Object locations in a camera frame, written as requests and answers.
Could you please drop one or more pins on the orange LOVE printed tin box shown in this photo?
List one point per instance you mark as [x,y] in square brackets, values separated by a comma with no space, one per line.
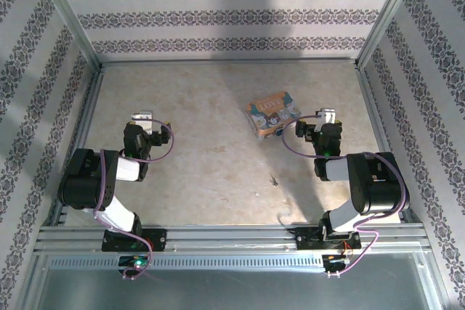
[272,114]

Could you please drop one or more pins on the aluminium rail carrying arm bases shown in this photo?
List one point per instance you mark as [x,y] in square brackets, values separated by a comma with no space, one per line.
[232,239]

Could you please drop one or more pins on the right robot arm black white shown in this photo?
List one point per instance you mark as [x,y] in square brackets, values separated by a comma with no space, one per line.
[378,186]

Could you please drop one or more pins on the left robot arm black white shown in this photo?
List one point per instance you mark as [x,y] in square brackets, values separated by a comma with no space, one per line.
[87,179]

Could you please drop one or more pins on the small padlock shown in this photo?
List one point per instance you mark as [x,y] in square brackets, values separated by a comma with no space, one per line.
[280,131]

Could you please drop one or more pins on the grey metal sheet panel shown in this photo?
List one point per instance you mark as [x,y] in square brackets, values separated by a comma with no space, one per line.
[232,290]

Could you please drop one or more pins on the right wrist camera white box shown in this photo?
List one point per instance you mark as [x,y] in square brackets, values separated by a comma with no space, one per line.
[327,115]

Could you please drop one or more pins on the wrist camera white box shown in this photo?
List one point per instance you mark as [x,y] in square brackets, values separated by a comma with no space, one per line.
[143,118]
[327,115]

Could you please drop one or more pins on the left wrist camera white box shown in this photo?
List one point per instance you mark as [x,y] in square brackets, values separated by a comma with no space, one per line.
[143,118]

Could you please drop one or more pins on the aluminium side rail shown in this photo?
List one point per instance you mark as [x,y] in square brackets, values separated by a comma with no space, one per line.
[81,135]
[385,135]

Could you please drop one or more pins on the aluminium rail under patterned wall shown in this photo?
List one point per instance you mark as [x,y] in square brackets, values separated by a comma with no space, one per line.
[229,61]

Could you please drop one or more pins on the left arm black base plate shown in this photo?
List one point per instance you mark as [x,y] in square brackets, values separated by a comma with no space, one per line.
[160,239]

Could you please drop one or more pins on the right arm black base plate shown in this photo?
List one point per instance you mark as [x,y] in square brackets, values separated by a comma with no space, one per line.
[305,241]

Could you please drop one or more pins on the aluminium corner post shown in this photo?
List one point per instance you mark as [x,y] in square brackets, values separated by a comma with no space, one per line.
[388,16]
[65,16]

